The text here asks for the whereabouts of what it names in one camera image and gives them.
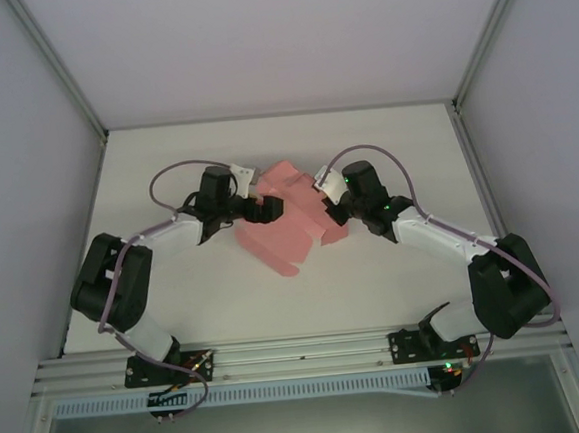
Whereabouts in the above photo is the pink cardboard box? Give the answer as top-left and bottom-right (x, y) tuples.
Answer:
(228, 155), (354, 283)

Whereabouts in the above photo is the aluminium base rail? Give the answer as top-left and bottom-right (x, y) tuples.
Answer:
(29, 312), (575, 398)

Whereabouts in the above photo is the white slotted cable duct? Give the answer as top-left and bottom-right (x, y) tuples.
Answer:
(51, 368), (433, 423)

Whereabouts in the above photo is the aluminium frame post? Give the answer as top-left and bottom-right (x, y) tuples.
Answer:
(443, 0), (547, 112)
(4, 0), (110, 149)

